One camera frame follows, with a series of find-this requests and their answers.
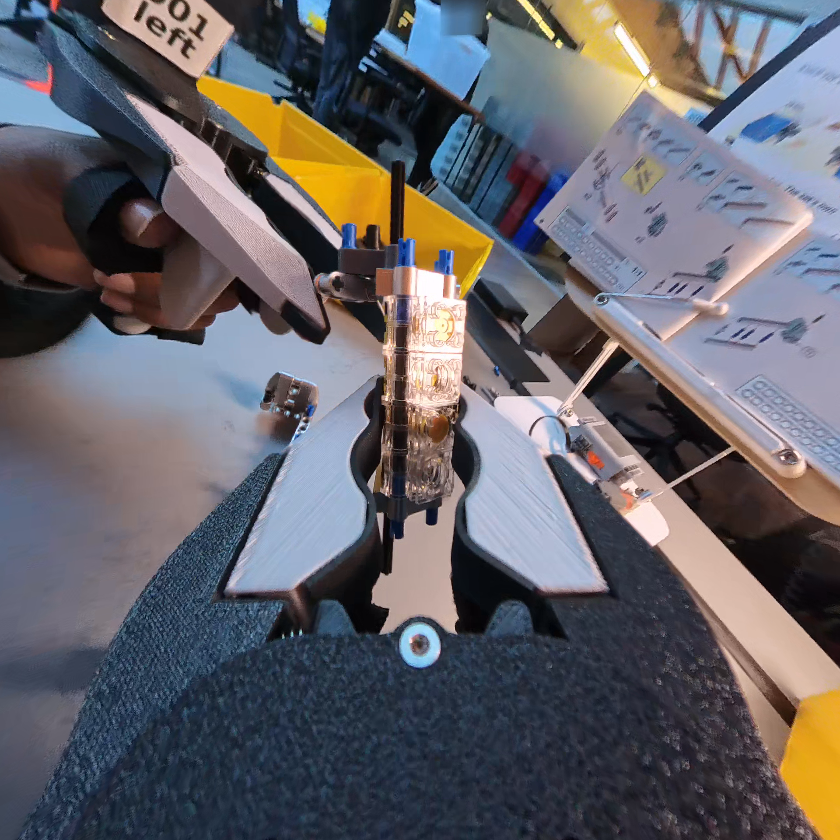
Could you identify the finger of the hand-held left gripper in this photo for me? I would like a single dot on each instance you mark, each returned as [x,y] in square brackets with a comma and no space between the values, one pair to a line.
[243,243]
[302,203]

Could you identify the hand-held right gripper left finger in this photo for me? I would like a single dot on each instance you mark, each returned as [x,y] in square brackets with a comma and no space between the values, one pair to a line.
[308,518]

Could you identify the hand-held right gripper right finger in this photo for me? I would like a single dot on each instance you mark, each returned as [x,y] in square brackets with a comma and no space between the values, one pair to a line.
[525,518]

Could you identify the long grey beam panel assembly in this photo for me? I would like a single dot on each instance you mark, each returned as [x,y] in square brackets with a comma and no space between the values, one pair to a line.
[289,394]

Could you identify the grey desk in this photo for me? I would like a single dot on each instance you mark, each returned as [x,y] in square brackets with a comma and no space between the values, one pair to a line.
[131,459]

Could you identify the person's left hand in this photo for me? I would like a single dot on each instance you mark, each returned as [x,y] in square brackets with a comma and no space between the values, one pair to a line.
[39,210]

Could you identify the yellow printed toy box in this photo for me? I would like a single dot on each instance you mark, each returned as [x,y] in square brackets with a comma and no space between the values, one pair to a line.
[328,170]

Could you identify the grey motor block, orange part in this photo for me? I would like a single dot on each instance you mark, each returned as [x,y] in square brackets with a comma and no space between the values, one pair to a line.
[610,469]

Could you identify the white base with battery box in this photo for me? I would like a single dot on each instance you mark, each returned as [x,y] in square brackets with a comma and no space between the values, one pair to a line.
[518,410]

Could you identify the row of coloured storage bins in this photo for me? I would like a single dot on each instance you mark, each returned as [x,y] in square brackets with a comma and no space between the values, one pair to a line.
[505,184]

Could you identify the white metal stand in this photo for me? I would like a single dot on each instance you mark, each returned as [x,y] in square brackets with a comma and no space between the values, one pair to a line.
[689,387]

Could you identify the open toy instruction booklet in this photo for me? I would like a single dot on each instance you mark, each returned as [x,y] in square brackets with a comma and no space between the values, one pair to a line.
[656,197]

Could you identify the yellow plastic bin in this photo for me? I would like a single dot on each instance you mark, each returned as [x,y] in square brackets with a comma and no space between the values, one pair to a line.
[814,754]

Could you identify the white printed instruction sheet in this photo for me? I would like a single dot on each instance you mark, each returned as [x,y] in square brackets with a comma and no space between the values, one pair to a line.
[800,85]

